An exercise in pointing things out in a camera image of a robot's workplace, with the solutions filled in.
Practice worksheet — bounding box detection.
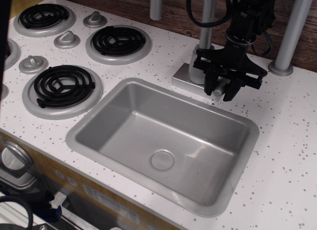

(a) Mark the front right stove burner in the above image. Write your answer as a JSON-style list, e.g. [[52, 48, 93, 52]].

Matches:
[[22, 65, 103, 120]]

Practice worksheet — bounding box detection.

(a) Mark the silver stove knob front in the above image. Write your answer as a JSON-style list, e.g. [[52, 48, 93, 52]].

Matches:
[[19, 55, 49, 75]]

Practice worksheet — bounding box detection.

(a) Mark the silver faucet lever handle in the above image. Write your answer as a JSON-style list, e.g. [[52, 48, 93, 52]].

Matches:
[[213, 78, 230, 97]]

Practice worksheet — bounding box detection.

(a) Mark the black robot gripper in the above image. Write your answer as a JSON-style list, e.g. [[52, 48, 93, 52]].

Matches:
[[194, 36, 267, 101]]

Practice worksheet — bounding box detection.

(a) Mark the back left stove burner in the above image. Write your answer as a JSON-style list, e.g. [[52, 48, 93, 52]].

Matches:
[[13, 3, 76, 38]]

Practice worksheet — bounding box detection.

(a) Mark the grey toy sink basin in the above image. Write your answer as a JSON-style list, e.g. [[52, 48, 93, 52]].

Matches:
[[66, 78, 260, 217]]

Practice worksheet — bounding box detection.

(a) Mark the silver stove knob edge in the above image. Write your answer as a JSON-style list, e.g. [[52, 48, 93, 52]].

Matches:
[[0, 84, 8, 101]]

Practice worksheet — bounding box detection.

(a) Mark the silver toy faucet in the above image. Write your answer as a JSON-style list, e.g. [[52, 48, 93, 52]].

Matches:
[[150, 0, 216, 97]]

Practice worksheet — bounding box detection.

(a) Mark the silver oven door handle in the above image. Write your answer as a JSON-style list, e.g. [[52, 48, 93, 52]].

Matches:
[[0, 169, 38, 192]]

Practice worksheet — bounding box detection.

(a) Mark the silver stove knob back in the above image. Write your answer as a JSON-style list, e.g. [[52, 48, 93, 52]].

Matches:
[[83, 11, 107, 28]]

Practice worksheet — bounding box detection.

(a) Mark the silver oven dial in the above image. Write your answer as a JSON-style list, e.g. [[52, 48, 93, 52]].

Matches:
[[0, 140, 33, 178]]

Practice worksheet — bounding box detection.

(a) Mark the silver stove knob middle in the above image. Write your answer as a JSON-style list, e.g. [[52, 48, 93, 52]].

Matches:
[[54, 31, 80, 49]]

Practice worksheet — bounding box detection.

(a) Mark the black corrugated cable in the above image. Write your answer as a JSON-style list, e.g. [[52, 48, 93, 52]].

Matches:
[[0, 194, 38, 230]]

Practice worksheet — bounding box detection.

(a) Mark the grey support pole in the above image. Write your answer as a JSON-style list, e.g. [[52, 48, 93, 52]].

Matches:
[[268, 0, 313, 77]]

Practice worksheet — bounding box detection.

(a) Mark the silver stove knob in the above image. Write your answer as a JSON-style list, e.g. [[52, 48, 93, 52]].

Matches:
[[83, 11, 107, 28], [54, 31, 80, 49], [19, 55, 49, 75]]

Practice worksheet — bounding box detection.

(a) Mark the back right stove burner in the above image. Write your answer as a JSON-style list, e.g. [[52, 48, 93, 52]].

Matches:
[[86, 25, 152, 65]]

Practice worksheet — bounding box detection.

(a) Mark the left edge stove burner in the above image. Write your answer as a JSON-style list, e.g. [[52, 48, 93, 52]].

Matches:
[[4, 38, 20, 71]]

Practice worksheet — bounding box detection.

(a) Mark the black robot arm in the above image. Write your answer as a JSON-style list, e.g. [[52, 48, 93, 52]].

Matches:
[[186, 0, 276, 101]]

